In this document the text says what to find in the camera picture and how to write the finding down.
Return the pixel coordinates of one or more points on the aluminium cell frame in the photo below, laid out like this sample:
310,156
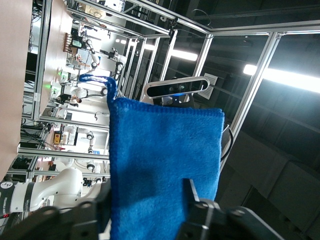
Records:
252,82

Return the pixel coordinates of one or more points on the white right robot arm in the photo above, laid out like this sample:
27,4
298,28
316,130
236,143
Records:
62,182

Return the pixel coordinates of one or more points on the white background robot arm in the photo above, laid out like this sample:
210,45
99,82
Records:
94,57
80,92

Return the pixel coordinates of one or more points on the yellow emergency stop box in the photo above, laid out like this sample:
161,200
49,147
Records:
57,138

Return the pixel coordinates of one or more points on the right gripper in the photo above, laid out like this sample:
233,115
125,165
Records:
170,102

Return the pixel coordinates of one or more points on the blue microfibre towel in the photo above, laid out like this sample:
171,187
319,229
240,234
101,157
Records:
162,150

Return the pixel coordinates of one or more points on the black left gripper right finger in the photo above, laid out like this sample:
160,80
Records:
212,222

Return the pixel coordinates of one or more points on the white ceiling vent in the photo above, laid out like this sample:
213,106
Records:
211,82

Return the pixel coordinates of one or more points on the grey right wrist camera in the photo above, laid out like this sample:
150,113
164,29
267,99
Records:
160,90

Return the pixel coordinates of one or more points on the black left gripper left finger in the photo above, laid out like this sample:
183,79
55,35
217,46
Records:
75,222

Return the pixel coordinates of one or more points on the short ceiling light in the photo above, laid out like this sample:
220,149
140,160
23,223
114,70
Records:
185,55

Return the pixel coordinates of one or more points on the table cover sheet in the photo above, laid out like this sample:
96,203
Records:
12,87

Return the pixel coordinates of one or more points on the long ceiling light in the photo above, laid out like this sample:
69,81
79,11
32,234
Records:
287,78

